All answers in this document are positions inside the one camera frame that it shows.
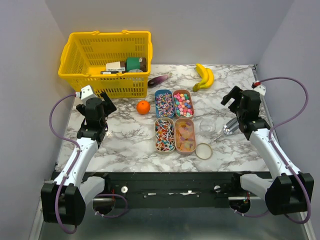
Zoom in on metal candy scoop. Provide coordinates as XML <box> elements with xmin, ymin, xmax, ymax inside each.
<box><xmin>213</xmin><ymin>117</ymin><xmax>239</xmax><ymax>141</ymax></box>

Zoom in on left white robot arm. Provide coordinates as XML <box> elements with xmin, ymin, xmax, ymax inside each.
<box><xmin>40</xmin><ymin>86</ymin><xmax>117</xmax><ymax>226</ymax></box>

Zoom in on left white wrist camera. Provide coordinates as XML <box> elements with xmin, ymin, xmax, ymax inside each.
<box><xmin>75</xmin><ymin>85</ymin><xmax>98</xmax><ymax>105</ymax></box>

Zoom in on white and brown box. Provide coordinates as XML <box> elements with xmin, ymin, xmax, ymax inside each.
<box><xmin>105</xmin><ymin>61</ymin><xmax>126</xmax><ymax>72</ymax></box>

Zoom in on gold jar lid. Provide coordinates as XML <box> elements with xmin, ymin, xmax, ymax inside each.
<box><xmin>195</xmin><ymin>143</ymin><xmax>213</xmax><ymax>160</ymax></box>

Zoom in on orange fruit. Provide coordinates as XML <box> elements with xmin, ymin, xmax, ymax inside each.
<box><xmin>136</xmin><ymin>100</ymin><xmax>151</xmax><ymax>115</ymax></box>

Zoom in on beige tray round lollipops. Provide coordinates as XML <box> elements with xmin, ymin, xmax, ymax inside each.
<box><xmin>154</xmin><ymin>117</ymin><xmax>176</xmax><ymax>154</ymax></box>

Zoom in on yellow banana bunch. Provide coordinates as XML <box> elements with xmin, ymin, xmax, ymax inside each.
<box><xmin>192</xmin><ymin>63</ymin><xmax>215</xmax><ymax>92</ymax></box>

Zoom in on blue tray swirl lollipops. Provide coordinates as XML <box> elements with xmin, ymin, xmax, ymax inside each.
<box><xmin>154</xmin><ymin>89</ymin><xmax>175</xmax><ymax>119</ymax></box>

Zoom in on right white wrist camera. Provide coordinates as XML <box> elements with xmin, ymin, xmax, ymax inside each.
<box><xmin>251</xmin><ymin>81</ymin><xmax>266</xmax><ymax>97</ymax></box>

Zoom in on black flat box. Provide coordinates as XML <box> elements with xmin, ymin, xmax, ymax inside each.
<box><xmin>100</xmin><ymin>71</ymin><xmax>126</xmax><ymax>75</ymax></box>

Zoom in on yellow plastic shopping basket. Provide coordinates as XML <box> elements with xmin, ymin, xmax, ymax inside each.
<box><xmin>58</xmin><ymin>30</ymin><xmax>153</xmax><ymax>98</ymax></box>

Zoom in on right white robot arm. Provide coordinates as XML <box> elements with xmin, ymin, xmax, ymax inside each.
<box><xmin>221</xmin><ymin>86</ymin><xmax>314</xmax><ymax>215</ymax></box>

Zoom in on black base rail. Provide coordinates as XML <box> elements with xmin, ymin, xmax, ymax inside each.
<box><xmin>80</xmin><ymin>171</ymin><xmax>256</xmax><ymax>209</ymax></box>

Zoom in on green and brown package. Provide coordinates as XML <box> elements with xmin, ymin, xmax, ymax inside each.
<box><xmin>125</xmin><ymin>57</ymin><xmax>147</xmax><ymax>73</ymax></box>

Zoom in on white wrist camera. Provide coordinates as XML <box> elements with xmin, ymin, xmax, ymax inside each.
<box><xmin>75</xmin><ymin>85</ymin><xmax>98</xmax><ymax>105</ymax></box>
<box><xmin>251</xmin><ymin>81</ymin><xmax>266</xmax><ymax>97</ymax></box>

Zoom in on pink tray popsicle candies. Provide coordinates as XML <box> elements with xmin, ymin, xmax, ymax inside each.
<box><xmin>174</xmin><ymin>118</ymin><xmax>197</xmax><ymax>155</ymax></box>

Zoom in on clear plastic jar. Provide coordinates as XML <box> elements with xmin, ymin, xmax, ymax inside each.
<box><xmin>199</xmin><ymin>118</ymin><xmax>216</xmax><ymax>133</ymax></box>

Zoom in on pink tray star candies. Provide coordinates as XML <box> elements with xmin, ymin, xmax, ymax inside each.
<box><xmin>172</xmin><ymin>89</ymin><xmax>195</xmax><ymax>119</ymax></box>

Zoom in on purple eggplant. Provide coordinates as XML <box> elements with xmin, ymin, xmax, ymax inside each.
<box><xmin>147</xmin><ymin>73</ymin><xmax>172</xmax><ymax>88</ymax></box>

